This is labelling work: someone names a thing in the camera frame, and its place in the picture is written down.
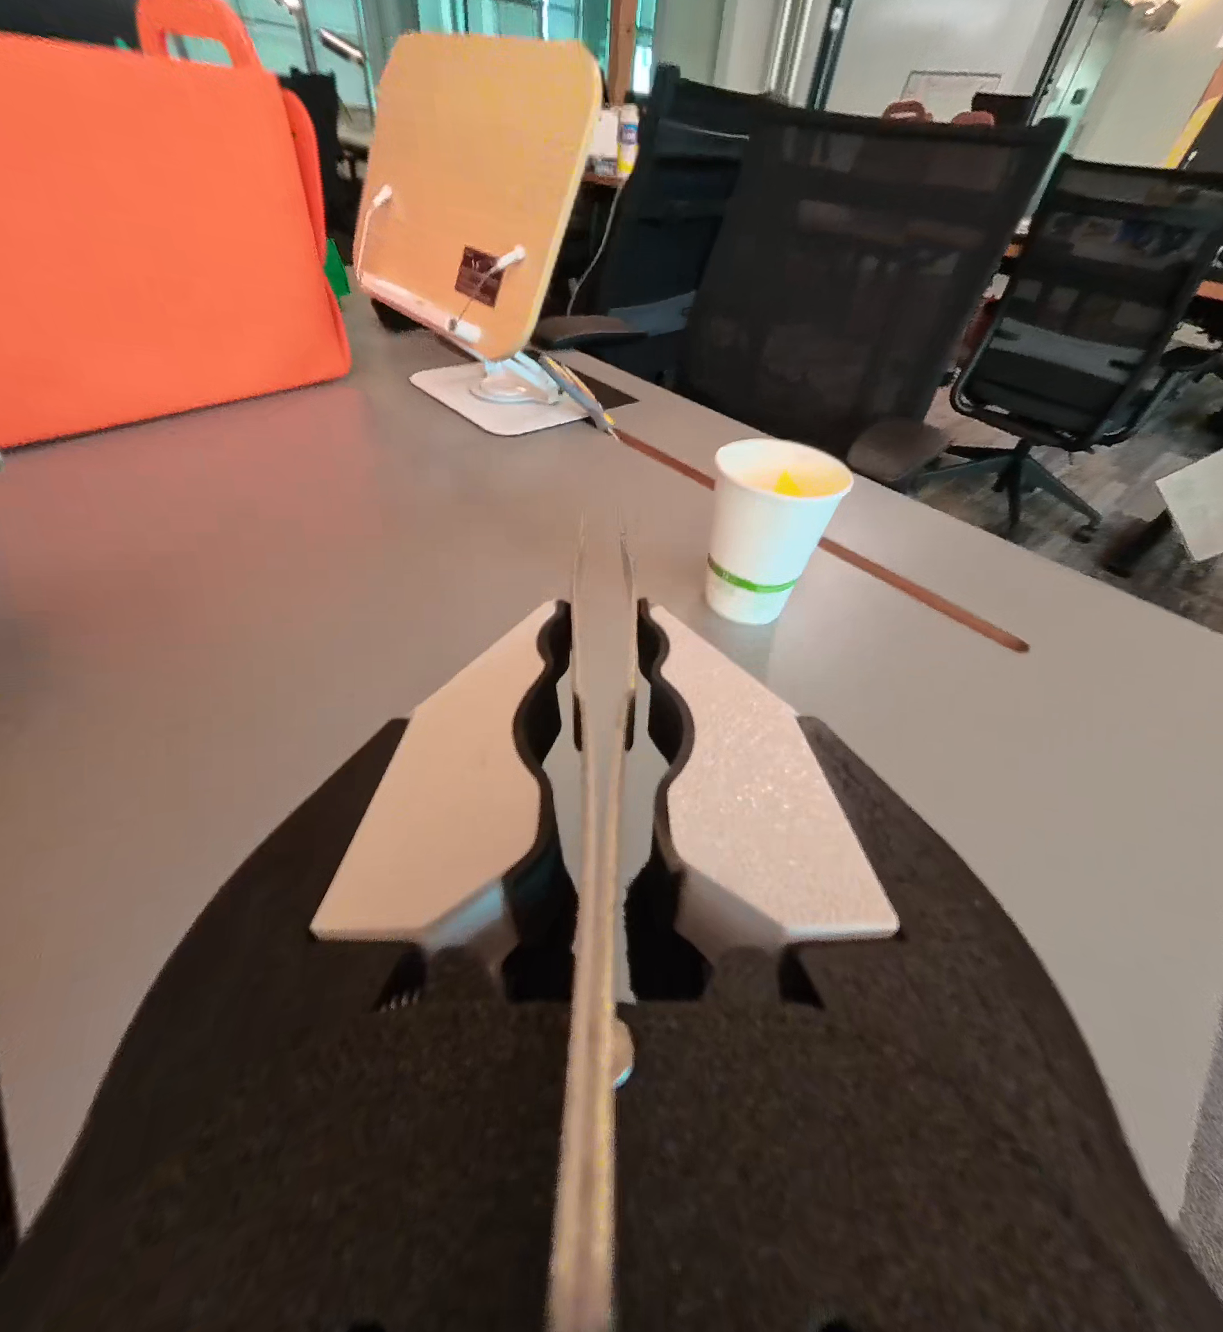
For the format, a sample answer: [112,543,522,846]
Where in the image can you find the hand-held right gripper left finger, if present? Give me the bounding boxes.
[309,597,577,1004]

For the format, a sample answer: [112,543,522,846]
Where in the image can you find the metal tweezers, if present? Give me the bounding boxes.
[546,515,642,1332]

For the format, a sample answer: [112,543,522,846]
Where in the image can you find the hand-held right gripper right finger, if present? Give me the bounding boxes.
[627,600,901,1004]

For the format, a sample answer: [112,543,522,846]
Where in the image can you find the grey desk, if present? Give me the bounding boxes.
[0,294,1223,1237]

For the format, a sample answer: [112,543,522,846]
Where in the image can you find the black mesh office chair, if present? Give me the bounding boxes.
[530,63,750,389]
[947,152,1223,544]
[673,102,1072,492]

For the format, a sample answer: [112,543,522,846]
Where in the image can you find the grey yellow scissors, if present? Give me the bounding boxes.
[536,351,623,440]

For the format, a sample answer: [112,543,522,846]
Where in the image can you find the wooden tablet stand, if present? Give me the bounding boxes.
[351,29,605,436]

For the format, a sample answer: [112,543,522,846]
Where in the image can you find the white paper cup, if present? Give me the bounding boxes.
[703,436,856,628]

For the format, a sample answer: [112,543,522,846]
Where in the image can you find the orange felt bag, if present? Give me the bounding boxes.
[0,0,353,452]

